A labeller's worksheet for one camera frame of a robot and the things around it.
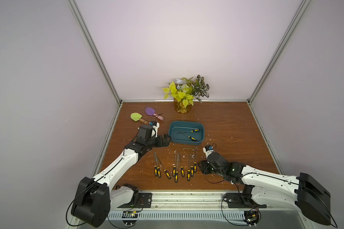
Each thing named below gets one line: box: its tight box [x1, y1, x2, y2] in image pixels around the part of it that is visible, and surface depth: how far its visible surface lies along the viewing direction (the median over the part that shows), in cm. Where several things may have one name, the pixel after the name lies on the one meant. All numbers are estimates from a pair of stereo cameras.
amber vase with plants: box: [161, 74, 210, 114], surface depth 99 cm
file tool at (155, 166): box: [153, 151, 158, 177], surface depth 85 cm
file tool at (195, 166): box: [193, 153, 198, 173], surface depth 85 cm
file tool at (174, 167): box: [172, 151, 177, 177], surface depth 85 cm
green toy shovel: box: [129, 112, 149, 125], surface depth 112 cm
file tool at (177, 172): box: [174, 153, 180, 184], surface depth 83 cm
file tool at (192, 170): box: [190, 156, 194, 177], surface depth 84 cm
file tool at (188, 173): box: [187, 158, 191, 182], surface depth 83 cm
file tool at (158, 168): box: [154, 151, 162, 179], surface depth 85 cm
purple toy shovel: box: [144, 106, 164, 121], surface depth 116 cm
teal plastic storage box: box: [168, 120, 205, 146], surface depth 100 cm
